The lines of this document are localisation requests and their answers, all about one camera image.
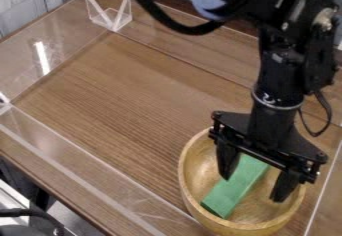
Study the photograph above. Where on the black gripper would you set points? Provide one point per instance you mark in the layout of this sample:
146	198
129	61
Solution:
264	134

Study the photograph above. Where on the green rectangular block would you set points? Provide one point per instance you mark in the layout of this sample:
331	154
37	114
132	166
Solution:
228	192

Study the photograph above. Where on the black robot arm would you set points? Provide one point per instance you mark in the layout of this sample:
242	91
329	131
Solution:
296	32

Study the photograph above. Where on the brown wooden bowl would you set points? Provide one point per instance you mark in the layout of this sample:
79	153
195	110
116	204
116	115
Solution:
256	216

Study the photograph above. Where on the clear acrylic tray wall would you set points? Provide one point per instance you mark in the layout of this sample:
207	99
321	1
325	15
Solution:
103	105

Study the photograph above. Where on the clear acrylic corner bracket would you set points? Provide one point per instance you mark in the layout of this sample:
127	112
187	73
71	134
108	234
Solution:
109	18

